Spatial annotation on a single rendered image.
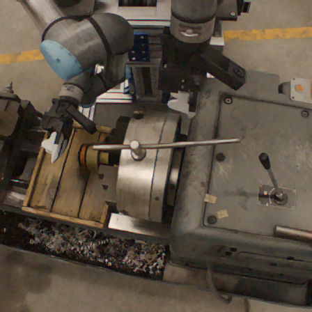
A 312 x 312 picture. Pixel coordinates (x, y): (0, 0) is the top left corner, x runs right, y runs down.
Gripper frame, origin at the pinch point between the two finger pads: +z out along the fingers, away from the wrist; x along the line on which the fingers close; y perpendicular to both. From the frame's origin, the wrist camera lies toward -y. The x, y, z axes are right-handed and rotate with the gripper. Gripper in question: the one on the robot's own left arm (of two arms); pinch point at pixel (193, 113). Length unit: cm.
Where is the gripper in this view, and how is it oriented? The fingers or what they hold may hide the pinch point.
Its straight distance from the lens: 77.3
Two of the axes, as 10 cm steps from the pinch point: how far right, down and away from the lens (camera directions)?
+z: -0.1, 6.0, 8.0
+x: -2.0, 7.8, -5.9
